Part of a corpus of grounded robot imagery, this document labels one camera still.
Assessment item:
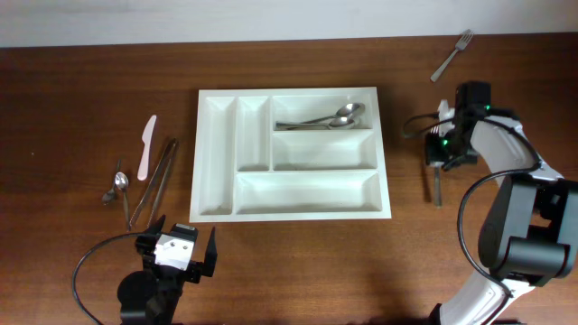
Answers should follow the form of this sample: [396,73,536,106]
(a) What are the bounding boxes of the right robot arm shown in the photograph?
[425,81,577,324]

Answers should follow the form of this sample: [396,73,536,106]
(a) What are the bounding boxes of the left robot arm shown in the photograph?
[117,217,218,324]

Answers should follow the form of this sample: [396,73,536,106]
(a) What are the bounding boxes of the white plastic knife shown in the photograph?
[137,115,157,181]

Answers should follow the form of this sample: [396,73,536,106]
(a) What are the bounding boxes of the small shiny teaspoon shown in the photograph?
[115,172,131,231]

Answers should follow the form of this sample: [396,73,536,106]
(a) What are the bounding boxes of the steel fork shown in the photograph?
[428,126,443,208]
[430,29,474,82]

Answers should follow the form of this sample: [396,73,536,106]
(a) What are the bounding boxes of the left black cable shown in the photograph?
[71,231,145,325]

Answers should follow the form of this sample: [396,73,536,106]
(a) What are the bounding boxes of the small dark teaspoon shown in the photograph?
[101,159,122,205]

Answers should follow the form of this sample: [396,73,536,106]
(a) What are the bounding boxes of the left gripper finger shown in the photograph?
[144,215,166,236]
[202,227,218,277]

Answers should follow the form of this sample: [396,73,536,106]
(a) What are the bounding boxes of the white plastic cutlery tray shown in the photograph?
[189,87,392,223]

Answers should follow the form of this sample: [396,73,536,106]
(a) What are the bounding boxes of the metal kitchen tongs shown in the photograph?
[129,138,178,227]

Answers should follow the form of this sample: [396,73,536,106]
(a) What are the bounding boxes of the black cable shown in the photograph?
[401,112,543,325]
[71,231,145,325]

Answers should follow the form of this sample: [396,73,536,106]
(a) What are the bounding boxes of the right black cable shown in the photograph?
[401,112,543,325]

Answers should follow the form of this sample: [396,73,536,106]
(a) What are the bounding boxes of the steel tablespoon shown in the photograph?
[304,102,366,124]
[275,117,356,130]

